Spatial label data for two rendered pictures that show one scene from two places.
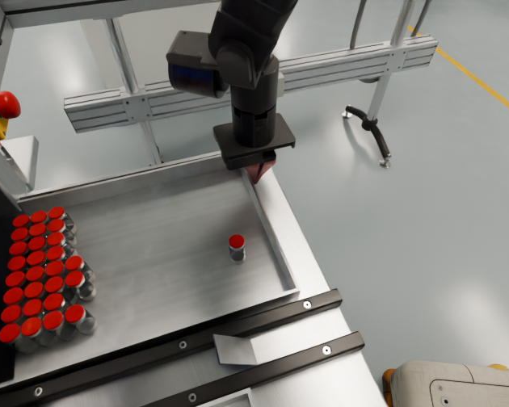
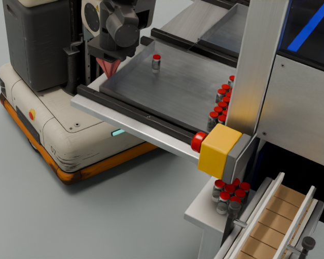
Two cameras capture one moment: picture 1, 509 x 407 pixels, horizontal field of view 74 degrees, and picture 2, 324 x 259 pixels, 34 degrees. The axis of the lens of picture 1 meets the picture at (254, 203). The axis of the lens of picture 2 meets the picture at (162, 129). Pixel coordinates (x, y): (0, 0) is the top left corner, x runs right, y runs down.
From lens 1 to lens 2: 1.39 m
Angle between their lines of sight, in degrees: 79
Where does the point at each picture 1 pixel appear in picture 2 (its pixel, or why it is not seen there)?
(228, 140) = (125, 49)
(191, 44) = (129, 12)
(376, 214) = not seen: outside the picture
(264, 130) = not seen: hidden behind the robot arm
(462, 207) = not seen: outside the picture
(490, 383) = (49, 111)
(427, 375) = (68, 134)
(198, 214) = (148, 93)
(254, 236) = (139, 71)
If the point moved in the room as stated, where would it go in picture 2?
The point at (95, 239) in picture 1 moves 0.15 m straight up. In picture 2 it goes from (202, 116) to (211, 65)
